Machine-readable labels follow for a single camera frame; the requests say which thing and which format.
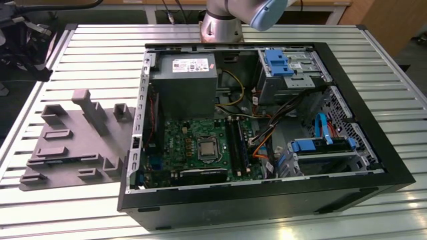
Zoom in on silver disk bay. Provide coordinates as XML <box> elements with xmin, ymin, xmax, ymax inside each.
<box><xmin>278</xmin><ymin>147</ymin><xmax>372</xmax><ymax>177</ymax></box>

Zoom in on black cable bundle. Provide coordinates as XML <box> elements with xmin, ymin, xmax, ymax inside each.
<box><xmin>249</xmin><ymin>84</ymin><xmax>331</xmax><ymax>146</ymax></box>

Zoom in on black PC case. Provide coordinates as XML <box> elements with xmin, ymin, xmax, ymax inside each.
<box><xmin>117</xmin><ymin>41</ymin><xmax>418</xmax><ymax>231</ymax></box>

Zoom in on brown wooden cabinet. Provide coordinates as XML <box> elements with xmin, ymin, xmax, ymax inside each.
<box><xmin>337</xmin><ymin>0</ymin><xmax>427</xmax><ymax>59</ymax></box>

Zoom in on silver CPU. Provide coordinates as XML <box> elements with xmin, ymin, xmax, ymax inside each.
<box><xmin>199</xmin><ymin>141</ymin><xmax>219</xmax><ymax>156</ymax></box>

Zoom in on black graphics card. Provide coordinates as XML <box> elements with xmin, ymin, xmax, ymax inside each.
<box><xmin>169</xmin><ymin>167</ymin><xmax>231</xmax><ymax>188</ymax></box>

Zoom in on CPU socket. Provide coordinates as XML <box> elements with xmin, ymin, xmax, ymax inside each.
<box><xmin>194</xmin><ymin>134</ymin><xmax>225</xmax><ymax>164</ymax></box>

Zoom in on blue drive latch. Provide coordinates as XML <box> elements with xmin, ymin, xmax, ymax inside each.
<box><xmin>265</xmin><ymin>49</ymin><xmax>295</xmax><ymax>77</ymax></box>

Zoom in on white desk with wooden top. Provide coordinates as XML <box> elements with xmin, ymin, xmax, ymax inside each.
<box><xmin>99</xmin><ymin>0</ymin><xmax>356</xmax><ymax>26</ymax></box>

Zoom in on orange wire bundle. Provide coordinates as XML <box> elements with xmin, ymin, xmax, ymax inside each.
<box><xmin>251</xmin><ymin>138</ymin><xmax>270</xmax><ymax>161</ymax></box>

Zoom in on blue flat data cable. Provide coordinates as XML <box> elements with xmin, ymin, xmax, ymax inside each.
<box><xmin>314</xmin><ymin>112</ymin><xmax>335</xmax><ymax>145</ymax></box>

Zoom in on yellow wires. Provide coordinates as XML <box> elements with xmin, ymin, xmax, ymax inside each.
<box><xmin>215</xmin><ymin>69</ymin><xmax>247</xmax><ymax>109</ymax></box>

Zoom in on red black twisted wire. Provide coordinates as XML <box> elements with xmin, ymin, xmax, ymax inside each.
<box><xmin>149</xmin><ymin>94</ymin><xmax>161</xmax><ymax>133</ymax></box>

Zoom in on silver drive cage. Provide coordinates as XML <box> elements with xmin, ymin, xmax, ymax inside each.
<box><xmin>255</xmin><ymin>48</ymin><xmax>335</xmax><ymax>106</ymax></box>

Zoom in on black RAM slot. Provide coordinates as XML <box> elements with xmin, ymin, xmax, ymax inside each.
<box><xmin>225</xmin><ymin>115</ymin><xmax>242</xmax><ymax>176</ymax></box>

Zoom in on grey parts rack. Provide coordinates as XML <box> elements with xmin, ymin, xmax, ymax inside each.
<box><xmin>18</xmin><ymin>88</ymin><xmax>138</xmax><ymax>192</ymax></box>

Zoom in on hard disk in blue carrier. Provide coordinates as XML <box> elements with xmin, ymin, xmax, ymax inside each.
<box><xmin>289</xmin><ymin>137</ymin><xmax>358</xmax><ymax>157</ymax></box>

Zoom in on blue expansion slot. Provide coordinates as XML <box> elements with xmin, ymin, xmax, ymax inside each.
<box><xmin>149</xmin><ymin>154</ymin><xmax>163</xmax><ymax>172</ymax></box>

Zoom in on grey power supply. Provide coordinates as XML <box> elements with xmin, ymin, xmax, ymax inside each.
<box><xmin>149</xmin><ymin>52</ymin><xmax>221</xmax><ymax>121</ymax></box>

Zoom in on green motherboard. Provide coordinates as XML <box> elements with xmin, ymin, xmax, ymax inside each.
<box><xmin>143</xmin><ymin>117</ymin><xmax>269</xmax><ymax>188</ymax></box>

